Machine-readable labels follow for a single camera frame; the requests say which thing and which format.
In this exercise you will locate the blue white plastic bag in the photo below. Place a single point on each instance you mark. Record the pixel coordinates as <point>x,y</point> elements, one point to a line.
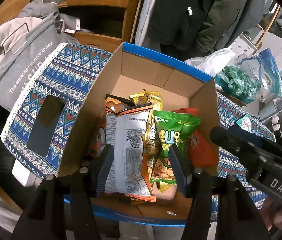
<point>263,69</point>

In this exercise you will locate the green bean snack bag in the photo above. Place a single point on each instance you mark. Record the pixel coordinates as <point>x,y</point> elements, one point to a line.
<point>173,129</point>

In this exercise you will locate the orange white chip bag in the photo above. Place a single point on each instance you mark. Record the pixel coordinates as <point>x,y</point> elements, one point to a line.
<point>125,130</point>

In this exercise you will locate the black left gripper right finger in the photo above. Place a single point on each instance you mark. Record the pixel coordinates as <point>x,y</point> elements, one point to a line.
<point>237,215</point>

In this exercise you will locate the red snack bag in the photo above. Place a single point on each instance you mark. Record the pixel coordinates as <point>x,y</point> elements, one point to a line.
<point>199,152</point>

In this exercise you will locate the orange chip bag in box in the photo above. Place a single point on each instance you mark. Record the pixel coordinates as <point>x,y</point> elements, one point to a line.
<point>98,141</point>

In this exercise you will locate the blue cardboard box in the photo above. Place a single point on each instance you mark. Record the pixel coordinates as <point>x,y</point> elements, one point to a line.
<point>183,88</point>

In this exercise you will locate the right hand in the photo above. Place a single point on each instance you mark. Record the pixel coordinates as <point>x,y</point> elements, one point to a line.
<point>271,215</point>

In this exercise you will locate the blue patterned tablecloth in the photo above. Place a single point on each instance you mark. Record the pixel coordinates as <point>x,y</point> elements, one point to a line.
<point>69,73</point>

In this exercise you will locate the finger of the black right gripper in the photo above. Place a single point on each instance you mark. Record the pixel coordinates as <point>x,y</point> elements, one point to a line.
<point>236,144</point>
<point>260,142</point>

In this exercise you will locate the teal silver snack pouch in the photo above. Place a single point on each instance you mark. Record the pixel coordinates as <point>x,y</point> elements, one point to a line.
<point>245,123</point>

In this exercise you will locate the black smartphone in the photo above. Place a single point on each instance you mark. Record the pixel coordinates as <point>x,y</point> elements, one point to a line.
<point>45,124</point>

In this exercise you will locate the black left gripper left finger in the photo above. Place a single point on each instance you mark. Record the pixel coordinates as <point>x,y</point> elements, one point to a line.
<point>44,217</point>

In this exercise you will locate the grey fabric storage bag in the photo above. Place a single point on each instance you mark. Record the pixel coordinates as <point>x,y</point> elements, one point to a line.
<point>25,43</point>

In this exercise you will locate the green crumpled plastic bag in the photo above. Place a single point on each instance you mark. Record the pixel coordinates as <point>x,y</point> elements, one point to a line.
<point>237,83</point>

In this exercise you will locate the yellow long cracker packet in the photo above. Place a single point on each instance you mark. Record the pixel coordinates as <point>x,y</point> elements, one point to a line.
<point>150,138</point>

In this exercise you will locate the wooden louvered cabinet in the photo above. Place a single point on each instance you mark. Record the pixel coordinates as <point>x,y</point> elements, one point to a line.
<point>110,22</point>

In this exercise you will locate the dark hanging jacket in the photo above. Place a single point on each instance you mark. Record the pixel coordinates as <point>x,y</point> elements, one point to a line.
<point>184,29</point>

